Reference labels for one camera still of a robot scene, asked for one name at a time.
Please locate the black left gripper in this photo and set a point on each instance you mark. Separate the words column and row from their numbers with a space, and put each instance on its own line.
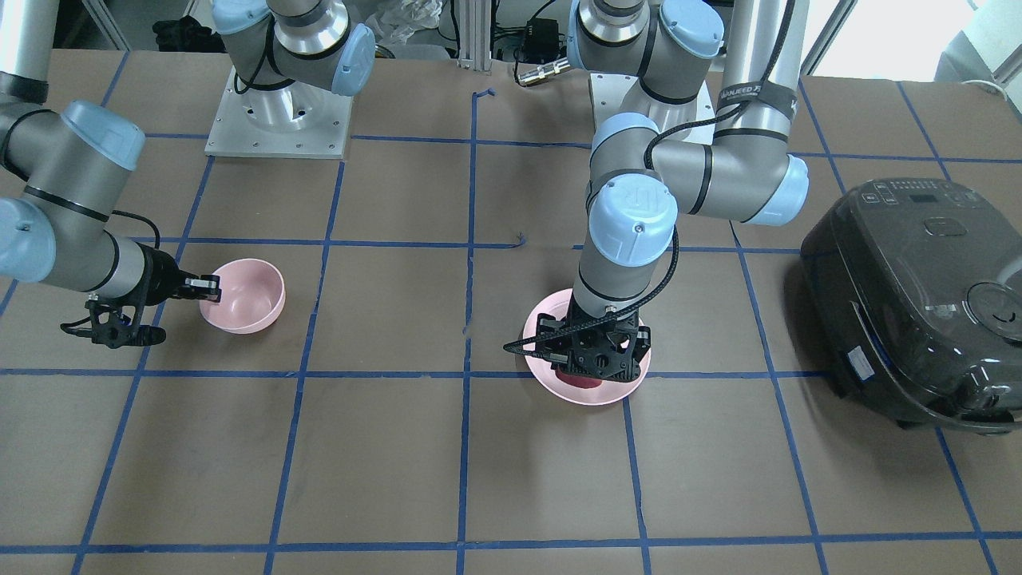
column 548, row 327

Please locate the dark grey rice cooker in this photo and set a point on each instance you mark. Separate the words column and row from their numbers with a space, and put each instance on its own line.
column 917, row 284

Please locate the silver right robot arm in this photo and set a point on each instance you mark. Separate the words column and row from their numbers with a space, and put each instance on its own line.
column 74, row 165

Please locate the pink bowl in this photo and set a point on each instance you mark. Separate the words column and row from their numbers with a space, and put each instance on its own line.
column 252, row 297

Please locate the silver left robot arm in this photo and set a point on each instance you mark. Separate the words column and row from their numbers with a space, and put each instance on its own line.
column 704, row 132

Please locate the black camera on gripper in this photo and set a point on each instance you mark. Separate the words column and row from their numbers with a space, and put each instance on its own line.
column 115, row 324

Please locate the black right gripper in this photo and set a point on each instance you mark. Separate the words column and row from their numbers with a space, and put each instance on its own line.
column 162, row 275

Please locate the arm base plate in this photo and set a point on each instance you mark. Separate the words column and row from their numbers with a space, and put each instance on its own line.
column 613, row 94
column 295, row 122

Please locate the pink plate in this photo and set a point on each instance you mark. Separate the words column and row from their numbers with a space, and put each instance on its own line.
column 607, row 393

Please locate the red apple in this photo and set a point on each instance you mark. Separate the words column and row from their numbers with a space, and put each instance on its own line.
column 578, row 381

